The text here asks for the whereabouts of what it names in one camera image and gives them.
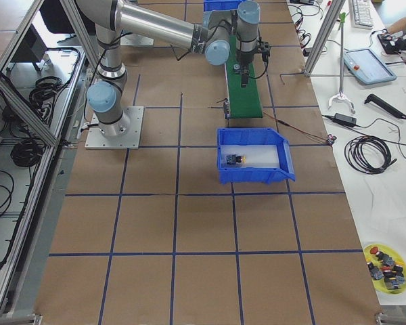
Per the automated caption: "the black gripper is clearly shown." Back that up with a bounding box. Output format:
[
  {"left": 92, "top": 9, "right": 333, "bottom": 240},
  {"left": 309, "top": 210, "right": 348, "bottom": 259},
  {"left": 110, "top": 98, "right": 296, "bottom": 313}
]
[{"left": 235, "top": 39, "right": 271, "bottom": 88}]

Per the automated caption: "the yellow push button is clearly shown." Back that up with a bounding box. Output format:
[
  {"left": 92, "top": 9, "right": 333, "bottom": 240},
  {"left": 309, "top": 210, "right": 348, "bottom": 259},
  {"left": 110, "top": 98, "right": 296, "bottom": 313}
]
[{"left": 225, "top": 154, "right": 246, "bottom": 166}]

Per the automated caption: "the yellow plate of buttons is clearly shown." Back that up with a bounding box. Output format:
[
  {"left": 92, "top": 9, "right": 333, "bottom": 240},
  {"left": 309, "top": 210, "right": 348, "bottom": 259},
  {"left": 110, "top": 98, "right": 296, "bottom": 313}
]
[{"left": 363, "top": 243, "right": 406, "bottom": 295}]

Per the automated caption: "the green conveyor belt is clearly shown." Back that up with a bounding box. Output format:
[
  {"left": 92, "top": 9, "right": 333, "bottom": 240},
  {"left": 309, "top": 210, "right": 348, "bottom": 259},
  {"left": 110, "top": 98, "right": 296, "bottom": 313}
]
[{"left": 224, "top": 36, "right": 263, "bottom": 119}]

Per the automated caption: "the blue source bin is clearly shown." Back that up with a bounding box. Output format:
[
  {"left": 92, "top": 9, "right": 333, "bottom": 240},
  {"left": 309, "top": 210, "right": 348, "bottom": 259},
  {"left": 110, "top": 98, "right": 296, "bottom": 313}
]
[{"left": 204, "top": 0, "right": 244, "bottom": 12}]

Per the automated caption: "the blue destination bin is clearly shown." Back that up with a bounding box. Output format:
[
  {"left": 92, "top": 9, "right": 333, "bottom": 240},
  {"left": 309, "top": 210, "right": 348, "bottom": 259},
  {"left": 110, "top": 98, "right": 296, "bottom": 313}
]
[{"left": 217, "top": 128, "right": 296, "bottom": 183}]

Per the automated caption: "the white foam pad destination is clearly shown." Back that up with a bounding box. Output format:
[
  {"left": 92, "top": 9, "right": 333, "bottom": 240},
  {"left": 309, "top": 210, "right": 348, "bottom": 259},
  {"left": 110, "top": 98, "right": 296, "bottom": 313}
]
[{"left": 219, "top": 145, "right": 280, "bottom": 168}]

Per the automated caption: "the reacher grabber tool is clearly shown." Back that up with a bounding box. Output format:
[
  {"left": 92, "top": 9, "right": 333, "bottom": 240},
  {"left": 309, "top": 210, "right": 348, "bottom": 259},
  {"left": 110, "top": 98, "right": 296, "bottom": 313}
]
[{"left": 328, "top": 12, "right": 355, "bottom": 114}]

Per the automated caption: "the teach pendant tablet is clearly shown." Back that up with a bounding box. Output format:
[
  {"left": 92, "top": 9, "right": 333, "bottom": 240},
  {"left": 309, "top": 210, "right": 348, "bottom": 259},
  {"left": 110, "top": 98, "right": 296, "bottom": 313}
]
[{"left": 343, "top": 48, "right": 397, "bottom": 85}]

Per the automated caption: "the black power adapter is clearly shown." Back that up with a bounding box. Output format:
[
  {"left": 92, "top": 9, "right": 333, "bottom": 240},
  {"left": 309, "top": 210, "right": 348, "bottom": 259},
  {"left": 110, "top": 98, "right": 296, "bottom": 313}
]
[{"left": 334, "top": 113, "right": 357, "bottom": 127}]

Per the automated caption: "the white keyboard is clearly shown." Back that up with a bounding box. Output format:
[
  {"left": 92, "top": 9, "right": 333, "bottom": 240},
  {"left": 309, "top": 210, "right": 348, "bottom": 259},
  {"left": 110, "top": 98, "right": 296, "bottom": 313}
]
[{"left": 348, "top": 0, "right": 374, "bottom": 30}]

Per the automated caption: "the aluminium frame post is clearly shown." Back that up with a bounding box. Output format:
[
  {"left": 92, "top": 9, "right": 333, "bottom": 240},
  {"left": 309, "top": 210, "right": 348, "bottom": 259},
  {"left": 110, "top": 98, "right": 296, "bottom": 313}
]
[{"left": 303, "top": 0, "right": 345, "bottom": 77}]

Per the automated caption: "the red black wire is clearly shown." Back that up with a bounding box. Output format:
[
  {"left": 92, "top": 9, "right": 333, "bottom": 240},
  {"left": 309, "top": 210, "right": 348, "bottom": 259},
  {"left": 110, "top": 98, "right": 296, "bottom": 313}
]
[{"left": 263, "top": 113, "right": 336, "bottom": 146}]

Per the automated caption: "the black handle tool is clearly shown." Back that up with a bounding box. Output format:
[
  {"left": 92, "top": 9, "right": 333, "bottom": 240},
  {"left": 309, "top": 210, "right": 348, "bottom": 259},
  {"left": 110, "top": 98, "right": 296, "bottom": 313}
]
[{"left": 364, "top": 93, "right": 406, "bottom": 120}]

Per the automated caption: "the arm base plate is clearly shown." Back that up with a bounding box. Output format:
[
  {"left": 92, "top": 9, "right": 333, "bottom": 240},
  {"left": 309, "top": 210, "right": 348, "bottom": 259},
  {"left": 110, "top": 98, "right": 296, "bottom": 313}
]
[
  {"left": 120, "top": 32, "right": 154, "bottom": 47},
  {"left": 85, "top": 106, "right": 144, "bottom": 150}
]

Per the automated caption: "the coiled black cable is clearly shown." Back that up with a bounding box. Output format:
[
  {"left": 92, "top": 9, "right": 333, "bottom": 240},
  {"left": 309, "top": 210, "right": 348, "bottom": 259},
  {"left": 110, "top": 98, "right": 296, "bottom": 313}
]
[{"left": 344, "top": 135, "right": 392, "bottom": 175}]

